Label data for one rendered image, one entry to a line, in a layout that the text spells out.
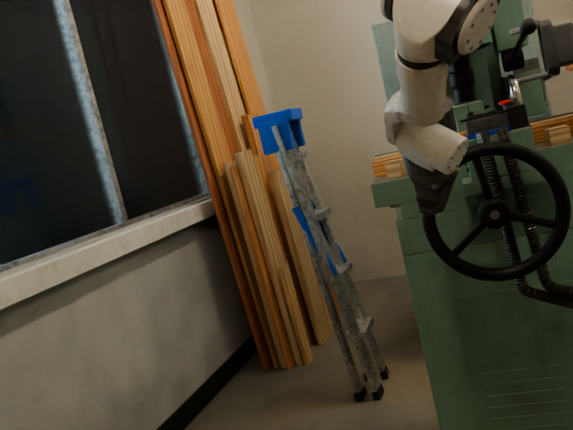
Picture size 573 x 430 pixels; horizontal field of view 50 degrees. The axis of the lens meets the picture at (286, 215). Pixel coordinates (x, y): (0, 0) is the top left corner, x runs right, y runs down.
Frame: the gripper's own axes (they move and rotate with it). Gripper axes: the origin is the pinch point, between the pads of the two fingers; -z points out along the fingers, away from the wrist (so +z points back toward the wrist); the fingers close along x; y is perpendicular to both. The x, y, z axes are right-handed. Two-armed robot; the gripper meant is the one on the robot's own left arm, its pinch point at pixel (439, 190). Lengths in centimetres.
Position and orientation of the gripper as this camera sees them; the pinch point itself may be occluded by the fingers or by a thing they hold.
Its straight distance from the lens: 123.2
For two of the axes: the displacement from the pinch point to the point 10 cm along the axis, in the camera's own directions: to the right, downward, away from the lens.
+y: -8.7, -2.7, 4.2
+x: 3.8, -9.1, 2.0
